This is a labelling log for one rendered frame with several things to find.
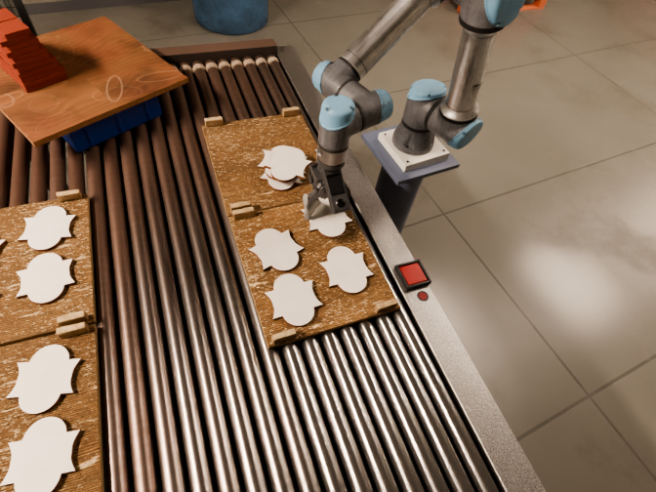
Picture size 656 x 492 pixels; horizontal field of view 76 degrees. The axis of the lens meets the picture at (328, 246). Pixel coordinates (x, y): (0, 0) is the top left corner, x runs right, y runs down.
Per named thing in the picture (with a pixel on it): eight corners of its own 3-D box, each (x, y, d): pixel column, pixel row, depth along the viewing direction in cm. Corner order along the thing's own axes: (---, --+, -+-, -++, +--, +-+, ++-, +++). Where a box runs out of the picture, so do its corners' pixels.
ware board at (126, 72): (105, 20, 156) (104, 16, 155) (188, 82, 139) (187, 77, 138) (-43, 65, 132) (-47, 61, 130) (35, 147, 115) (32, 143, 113)
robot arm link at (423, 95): (419, 103, 149) (429, 68, 138) (446, 124, 144) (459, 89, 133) (394, 115, 145) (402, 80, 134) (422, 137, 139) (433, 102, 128)
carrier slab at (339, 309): (342, 196, 130) (342, 193, 129) (399, 309, 108) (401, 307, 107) (228, 220, 120) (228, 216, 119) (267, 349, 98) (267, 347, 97)
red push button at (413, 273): (416, 265, 118) (418, 262, 117) (426, 282, 115) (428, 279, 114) (397, 269, 116) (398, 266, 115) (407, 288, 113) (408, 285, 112)
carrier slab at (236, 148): (300, 115, 152) (301, 111, 150) (341, 196, 130) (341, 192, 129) (201, 128, 142) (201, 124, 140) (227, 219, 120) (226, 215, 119)
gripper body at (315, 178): (333, 176, 116) (338, 141, 107) (345, 197, 112) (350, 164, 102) (307, 181, 114) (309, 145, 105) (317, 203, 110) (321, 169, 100)
